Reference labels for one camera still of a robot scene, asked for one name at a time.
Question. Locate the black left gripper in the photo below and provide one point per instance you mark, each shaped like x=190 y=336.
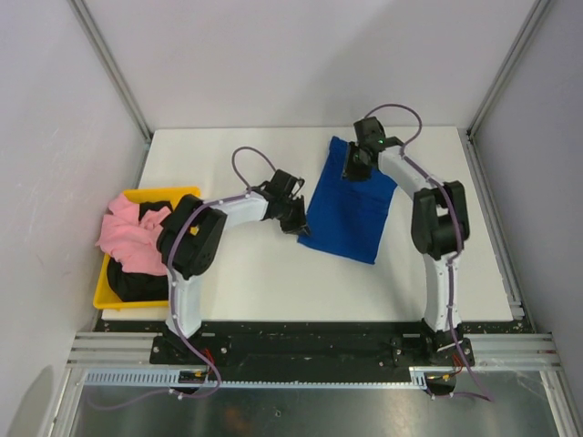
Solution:
x=299 y=226

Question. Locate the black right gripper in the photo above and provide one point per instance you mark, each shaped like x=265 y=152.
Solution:
x=351 y=171

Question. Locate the blue t shirt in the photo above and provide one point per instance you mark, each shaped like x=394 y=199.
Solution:
x=347 y=218

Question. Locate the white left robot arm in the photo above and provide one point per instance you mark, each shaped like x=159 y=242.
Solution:
x=191 y=236

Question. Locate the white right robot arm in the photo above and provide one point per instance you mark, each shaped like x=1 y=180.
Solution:
x=440 y=222

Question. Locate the pink t shirt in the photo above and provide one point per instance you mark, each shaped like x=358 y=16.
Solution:
x=129 y=234

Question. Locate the black t shirt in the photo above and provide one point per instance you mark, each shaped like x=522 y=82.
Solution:
x=136 y=287

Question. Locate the yellow plastic bin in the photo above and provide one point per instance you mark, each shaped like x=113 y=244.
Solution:
x=104 y=297

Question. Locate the left aluminium frame post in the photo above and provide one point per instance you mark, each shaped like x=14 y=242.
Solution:
x=107 y=60

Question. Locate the aluminium frame post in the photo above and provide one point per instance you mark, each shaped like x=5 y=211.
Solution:
x=526 y=34
x=107 y=60

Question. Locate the right aluminium frame post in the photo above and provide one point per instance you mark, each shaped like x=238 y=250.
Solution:
x=526 y=34

